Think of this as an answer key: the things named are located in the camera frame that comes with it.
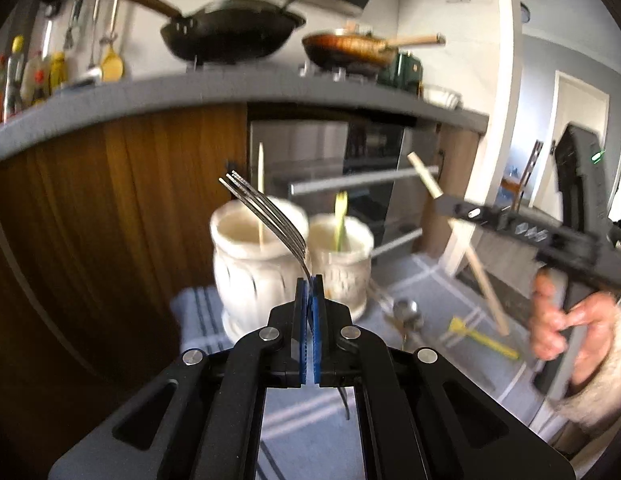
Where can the person's right forearm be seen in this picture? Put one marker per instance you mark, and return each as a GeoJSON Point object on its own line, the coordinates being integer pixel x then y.
{"type": "Point", "coordinates": [605, 400]}

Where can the large silver spoon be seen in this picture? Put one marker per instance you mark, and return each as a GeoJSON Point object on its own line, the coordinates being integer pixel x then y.
{"type": "Point", "coordinates": [408, 312]}

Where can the blue plaid cloth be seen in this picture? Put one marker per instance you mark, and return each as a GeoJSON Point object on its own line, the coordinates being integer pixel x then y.
{"type": "Point", "coordinates": [300, 420]}

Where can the silver fork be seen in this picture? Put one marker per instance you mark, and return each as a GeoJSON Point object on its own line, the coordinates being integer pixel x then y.
{"type": "Point", "coordinates": [270, 215]}

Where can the hanging yellow rice spoon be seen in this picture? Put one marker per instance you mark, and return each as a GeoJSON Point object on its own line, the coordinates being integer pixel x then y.
{"type": "Point", "coordinates": [112, 62]}

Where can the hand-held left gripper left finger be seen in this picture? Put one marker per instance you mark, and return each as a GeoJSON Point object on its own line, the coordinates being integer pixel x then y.
{"type": "Point", "coordinates": [303, 310]}

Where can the dark sauce bottle red cap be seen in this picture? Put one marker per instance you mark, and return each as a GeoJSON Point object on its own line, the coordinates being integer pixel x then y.
{"type": "Point", "coordinates": [2, 90]}

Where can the yellow-green plastic utensil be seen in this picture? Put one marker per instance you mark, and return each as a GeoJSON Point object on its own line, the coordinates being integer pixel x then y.
{"type": "Point", "coordinates": [340, 220]}

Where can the grey stone kitchen counter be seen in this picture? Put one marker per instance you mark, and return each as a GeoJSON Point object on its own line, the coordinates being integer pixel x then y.
{"type": "Point", "coordinates": [140, 95]}

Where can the wooden chopstick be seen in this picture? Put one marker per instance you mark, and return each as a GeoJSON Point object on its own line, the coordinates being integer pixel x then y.
{"type": "Point", "coordinates": [261, 185]}
{"type": "Point", "coordinates": [485, 285]}

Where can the wooden chair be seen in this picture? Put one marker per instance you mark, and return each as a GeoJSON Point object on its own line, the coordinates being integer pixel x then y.
{"type": "Point", "coordinates": [528, 170]}

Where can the white plastic jug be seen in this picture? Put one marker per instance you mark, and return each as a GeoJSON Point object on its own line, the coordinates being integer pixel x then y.
{"type": "Point", "coordinates": [33, 67]}

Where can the stainless steel oven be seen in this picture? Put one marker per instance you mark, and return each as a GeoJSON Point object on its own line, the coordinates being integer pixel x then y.
{"type": "Point", "coordinates": [370, 145]}

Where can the yellow condiment bottle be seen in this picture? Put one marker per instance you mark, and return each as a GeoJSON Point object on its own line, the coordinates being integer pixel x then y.
{"type": "Point", "coordinates": [58, 72]}

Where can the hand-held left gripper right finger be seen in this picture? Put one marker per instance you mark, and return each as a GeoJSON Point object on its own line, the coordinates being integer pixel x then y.
{"type": "Point", "coordinates": [318, 310]}

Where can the green kitchen appliance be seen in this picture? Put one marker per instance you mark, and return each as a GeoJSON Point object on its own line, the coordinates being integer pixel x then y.
{"type": "Point", "coordinates": [403, 72]}

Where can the person's right hand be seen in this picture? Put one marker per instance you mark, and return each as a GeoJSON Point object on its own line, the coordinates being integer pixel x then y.
{"type": "Point", "coordinates": [598, 320]}

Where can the white ceramic utensil holder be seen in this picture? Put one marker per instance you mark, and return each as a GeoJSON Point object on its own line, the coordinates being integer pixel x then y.
{"type": "Point", "coordinates": [240, 270]}

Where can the clear bottle yellow cap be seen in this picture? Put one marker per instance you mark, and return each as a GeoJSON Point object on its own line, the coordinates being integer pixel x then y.
{"type": "Point", "coordinates": [14, 80]}

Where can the white bowl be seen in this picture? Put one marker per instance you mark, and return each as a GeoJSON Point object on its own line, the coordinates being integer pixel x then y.
{"type": "Point", "coordinates": [443, 97]}

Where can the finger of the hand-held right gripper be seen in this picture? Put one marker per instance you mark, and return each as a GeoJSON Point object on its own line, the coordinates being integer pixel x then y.
{"type": "Point", "coordinates": [490, 217]}

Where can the wooden cabinet door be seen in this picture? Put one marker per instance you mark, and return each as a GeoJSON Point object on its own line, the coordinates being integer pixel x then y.
{"type": "Point", "coordinates": [463, 170]}
{"type": "Point", "coordinates": [20, 335]}
{"type": "Point", "coordinates": [155, 185]}

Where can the yellow plastic utensil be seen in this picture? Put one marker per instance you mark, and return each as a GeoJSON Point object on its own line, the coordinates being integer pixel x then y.
{"type": "Point", "coordinates": [483, 342]}

